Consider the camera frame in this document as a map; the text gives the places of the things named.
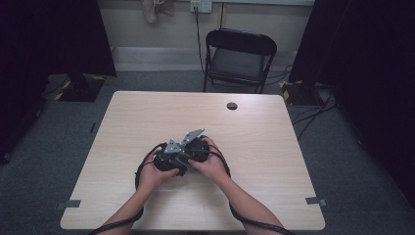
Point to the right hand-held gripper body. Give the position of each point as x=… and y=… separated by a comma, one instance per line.
x=197, y=150

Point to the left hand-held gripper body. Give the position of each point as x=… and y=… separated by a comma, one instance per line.
x=166, y=160

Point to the person's left hand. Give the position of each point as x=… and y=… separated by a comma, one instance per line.
x=153, y=176

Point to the person's right hand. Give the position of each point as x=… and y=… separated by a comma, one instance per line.
x=212, y=168

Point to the black folding chair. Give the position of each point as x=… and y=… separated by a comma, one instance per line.
x=239, y=62

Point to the grey tape strip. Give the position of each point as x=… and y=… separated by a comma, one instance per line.
x=68, y=204
x=315, y=200

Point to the black stand base yellow tape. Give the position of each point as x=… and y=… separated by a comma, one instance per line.
x=298, y=93
x=81, y=88

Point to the beige hanging cloth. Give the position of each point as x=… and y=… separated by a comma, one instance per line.
x=156, y=9

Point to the black curtain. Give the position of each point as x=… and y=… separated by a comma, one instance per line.
x=49, y=39
x=368, y=65

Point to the white wall socket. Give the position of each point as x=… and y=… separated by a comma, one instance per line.
x=201, y=5

